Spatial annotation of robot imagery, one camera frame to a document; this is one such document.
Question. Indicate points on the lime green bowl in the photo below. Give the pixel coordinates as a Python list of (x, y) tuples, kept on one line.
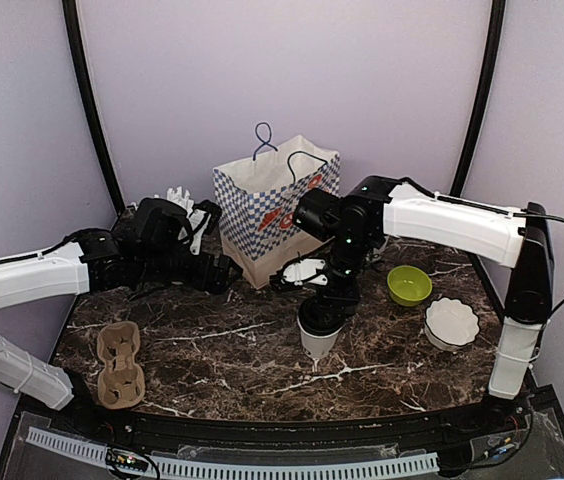
[(408, 286)]

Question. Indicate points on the black front table rail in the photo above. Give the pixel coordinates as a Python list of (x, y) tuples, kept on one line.
[(443, 429)]

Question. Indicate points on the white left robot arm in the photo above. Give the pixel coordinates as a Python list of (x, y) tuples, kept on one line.
[(92, 261)]

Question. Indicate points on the brown cardboard cup carrier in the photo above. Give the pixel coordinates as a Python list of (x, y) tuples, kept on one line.
[(121, 382)]

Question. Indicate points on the checkered blue paper bag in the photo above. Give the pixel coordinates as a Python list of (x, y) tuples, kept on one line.
[(258, 196)]

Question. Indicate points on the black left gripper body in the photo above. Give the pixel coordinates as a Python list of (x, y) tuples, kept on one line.
[(161, 268)]

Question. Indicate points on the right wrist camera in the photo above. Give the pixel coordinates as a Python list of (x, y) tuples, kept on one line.
[(315, 215)]

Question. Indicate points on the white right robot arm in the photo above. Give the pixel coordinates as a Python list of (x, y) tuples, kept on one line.
[(381, 207)]

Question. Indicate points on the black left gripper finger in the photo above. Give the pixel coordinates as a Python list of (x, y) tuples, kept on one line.
[(214, 286), (228, 271)]

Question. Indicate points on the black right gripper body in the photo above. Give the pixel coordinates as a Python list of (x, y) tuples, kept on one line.
[(349, 254)]

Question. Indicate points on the black right frame post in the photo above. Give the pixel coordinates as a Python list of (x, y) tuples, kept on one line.
[(483, 89)]

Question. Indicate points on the black frame post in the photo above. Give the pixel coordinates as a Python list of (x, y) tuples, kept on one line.
[(89, 105), (483, 89)]

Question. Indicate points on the bundle of white straws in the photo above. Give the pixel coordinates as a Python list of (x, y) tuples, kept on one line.
[(177, 198)]

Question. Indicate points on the grey slotted cable duct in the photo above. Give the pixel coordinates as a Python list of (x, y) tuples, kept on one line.
[(206, 463)]

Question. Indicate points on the white scalloped ceramic bowl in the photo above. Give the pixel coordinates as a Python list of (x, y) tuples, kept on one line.
[(450, 325)]

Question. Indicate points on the black left frame post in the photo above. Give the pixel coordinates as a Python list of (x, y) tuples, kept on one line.
[(89, 105)]

